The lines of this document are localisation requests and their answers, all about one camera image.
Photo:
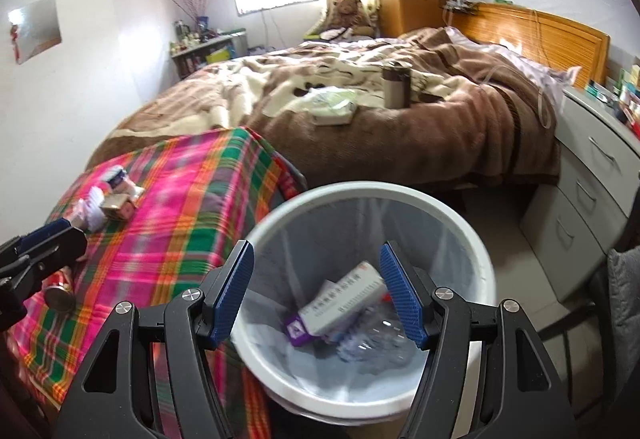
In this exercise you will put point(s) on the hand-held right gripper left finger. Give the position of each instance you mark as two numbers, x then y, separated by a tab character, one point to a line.
227	299

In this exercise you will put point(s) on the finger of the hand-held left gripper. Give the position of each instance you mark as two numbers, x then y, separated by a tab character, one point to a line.
47	230
55	251

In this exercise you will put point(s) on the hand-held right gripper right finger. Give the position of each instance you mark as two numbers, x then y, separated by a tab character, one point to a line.
405	299

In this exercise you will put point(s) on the clear plastic bottle red label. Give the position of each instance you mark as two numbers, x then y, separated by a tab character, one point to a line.
380	339

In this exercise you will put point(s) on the red drink can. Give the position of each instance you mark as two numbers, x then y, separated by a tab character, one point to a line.
60	299

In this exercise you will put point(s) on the white medicine box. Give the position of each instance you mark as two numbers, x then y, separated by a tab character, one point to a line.
340	301

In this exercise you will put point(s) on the small brown carton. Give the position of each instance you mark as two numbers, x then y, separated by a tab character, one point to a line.
117	206

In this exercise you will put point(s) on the white round waste bin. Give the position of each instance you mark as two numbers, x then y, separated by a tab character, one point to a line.
481	269

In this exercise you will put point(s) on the plaid cloth covered table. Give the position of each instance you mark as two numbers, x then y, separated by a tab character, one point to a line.
165	219

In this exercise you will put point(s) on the clear bin liner bag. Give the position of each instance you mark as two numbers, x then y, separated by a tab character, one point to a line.
310	239

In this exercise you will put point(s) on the bed with brown blanket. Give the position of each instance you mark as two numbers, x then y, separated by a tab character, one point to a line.
400	144

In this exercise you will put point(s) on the red hanging ornament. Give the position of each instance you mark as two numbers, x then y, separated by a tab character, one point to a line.
15	36

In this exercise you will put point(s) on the tissue pack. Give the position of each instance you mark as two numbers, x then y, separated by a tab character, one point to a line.
332	111

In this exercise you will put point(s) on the grey nightstand with drawers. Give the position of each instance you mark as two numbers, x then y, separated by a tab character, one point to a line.
580	179

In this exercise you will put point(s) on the steel thermos flask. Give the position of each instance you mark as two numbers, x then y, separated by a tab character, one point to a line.
396	86

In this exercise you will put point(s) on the grey cushion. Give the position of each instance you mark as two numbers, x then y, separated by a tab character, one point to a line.
625	309

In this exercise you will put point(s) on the shelf unit with bottles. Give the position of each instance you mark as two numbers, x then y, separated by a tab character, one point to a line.
210	51

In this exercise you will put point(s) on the lilac pillow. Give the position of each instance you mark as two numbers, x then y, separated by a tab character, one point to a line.
545	74

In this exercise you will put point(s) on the dried branches in vase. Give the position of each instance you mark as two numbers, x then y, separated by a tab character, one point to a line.
192	1

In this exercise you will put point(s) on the teal box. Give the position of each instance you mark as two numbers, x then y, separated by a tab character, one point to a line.
597	91

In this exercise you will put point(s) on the brown teddy bear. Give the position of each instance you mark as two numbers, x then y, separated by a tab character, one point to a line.
347	14

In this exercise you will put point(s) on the power strip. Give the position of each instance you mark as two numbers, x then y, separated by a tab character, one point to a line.
460	6

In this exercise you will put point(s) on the wooden headboard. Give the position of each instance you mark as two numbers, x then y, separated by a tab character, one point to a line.
550	39

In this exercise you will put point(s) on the silver wall panel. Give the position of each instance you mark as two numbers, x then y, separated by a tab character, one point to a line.
37	29

